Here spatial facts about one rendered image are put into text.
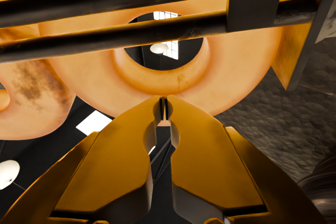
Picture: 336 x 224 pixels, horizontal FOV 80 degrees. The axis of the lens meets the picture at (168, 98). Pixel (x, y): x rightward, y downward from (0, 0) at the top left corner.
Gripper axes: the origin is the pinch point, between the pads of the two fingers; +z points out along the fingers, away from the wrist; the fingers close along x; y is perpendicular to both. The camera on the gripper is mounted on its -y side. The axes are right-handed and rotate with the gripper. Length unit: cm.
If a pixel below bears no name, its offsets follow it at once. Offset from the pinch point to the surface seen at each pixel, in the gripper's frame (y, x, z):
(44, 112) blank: 3.0, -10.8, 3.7
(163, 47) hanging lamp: 170, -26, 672
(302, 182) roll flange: 33.0, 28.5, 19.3
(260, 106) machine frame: 20.2, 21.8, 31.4
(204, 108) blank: 3.1, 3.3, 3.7
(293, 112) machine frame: 19.7, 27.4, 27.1
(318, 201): 29.0, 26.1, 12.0
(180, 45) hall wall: 206, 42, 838
